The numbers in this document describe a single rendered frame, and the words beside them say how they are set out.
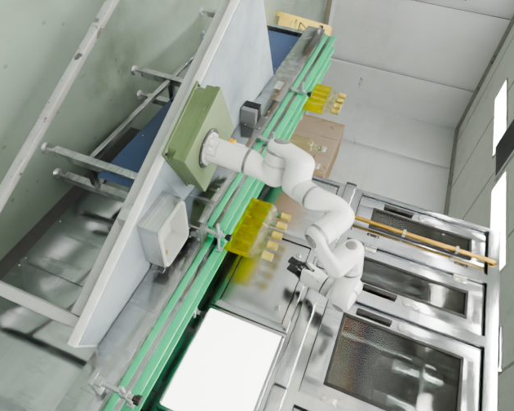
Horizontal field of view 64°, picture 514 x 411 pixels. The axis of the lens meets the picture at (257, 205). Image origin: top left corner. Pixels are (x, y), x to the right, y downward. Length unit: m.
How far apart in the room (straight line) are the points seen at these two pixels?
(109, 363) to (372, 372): 0.97
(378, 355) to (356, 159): 5.42
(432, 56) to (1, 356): 7.02
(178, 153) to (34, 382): 0.99
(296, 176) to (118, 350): 0.83
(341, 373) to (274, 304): 0.37
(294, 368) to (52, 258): 1.16
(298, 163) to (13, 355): 1.29
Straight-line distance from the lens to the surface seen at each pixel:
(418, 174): 7.09
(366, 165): 6.95
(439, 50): 7.58
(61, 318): 1.54
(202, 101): 1.50
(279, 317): 1.75
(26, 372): 1.86
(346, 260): 1.35
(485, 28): 7.44
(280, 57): 2.68
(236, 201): 1.74
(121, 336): 1.56
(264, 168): 1.46
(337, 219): 1.33
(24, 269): 2.10
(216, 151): 1.50
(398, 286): 2.00
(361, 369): 1.78
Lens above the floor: 1.41
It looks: 12 degrees down
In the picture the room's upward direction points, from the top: 108 degrees clockwise
